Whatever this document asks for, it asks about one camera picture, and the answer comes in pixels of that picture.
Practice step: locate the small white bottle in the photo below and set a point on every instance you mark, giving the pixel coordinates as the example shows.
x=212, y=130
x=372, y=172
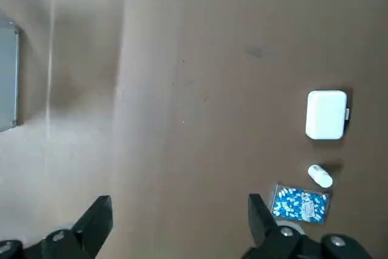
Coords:
x=319, y=175

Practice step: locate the white rectangular plastic box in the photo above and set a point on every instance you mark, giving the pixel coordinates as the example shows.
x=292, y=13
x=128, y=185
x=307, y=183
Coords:
x=325, y=115

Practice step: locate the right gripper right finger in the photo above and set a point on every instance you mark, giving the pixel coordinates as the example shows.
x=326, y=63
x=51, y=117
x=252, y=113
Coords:
x=266, y=237

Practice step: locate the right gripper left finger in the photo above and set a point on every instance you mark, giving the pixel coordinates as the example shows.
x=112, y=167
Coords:
x=88, y=228

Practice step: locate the silver aluminium medical kit case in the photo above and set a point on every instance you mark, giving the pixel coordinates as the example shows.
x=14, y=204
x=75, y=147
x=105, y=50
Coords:
x=9, y=74

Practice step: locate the bag of blue white capsules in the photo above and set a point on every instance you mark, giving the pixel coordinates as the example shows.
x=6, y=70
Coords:
x=300, y=207

